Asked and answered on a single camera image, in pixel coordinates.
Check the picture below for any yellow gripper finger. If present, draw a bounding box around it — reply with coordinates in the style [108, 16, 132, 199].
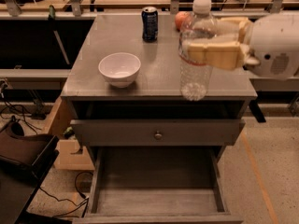
[218, 17, 253, 43]
[186, 41, 249, 70]

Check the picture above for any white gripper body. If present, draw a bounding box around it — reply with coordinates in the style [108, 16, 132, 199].
[244, 13, 299, 80]

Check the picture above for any clear plastic water bottle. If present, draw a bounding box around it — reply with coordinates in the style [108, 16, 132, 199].
[178, 0, 217, 101]

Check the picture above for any brass drawer knob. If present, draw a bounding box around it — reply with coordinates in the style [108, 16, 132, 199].
[154, 132, 163, 140]

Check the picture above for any grey wooden drawer cabinet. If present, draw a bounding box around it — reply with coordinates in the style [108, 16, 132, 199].
[60, 13, 258, 224]

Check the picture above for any top grey drawer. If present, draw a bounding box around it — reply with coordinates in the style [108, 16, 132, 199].
[71, 119, 245, 147]

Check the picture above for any open middle grey drawer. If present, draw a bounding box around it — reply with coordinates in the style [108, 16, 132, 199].
[73, 147, 243, 224]

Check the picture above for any red apple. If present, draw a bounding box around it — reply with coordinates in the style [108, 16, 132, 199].
[175, 11, 190, 31]

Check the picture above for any blue soda can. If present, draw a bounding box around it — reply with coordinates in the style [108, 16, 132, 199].
[141, 7, 158, 42]

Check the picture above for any white ceramic bowl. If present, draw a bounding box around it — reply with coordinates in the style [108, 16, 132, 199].
[98, 52, 141, 88]

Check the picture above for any light wooden box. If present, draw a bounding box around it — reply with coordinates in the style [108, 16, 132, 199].
[54, 140, 94, 171]

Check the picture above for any black floor cable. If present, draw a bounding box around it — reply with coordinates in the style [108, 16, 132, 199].
[38, 171, 93, 218]

